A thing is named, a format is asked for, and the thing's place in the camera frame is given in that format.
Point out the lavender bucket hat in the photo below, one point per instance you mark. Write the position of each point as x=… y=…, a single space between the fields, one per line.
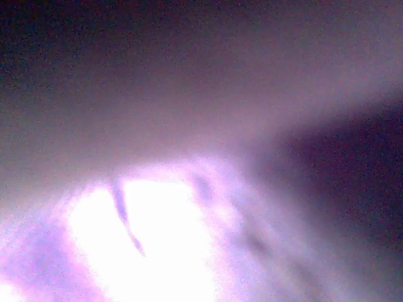
x=201 y=150

